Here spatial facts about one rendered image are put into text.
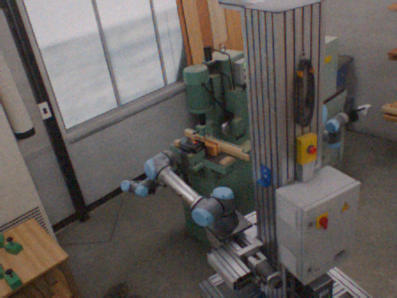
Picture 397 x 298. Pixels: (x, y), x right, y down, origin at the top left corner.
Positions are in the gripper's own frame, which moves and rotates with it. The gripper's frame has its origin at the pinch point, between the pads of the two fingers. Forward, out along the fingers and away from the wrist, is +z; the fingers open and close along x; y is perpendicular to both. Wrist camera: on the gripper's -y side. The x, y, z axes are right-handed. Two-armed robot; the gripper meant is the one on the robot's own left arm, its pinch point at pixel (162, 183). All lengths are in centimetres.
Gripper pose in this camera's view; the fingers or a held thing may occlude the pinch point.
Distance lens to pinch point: 295.6
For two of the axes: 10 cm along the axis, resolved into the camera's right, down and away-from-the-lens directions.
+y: -2.4, 9.6, 1.5
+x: 6.9, 2.8, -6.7
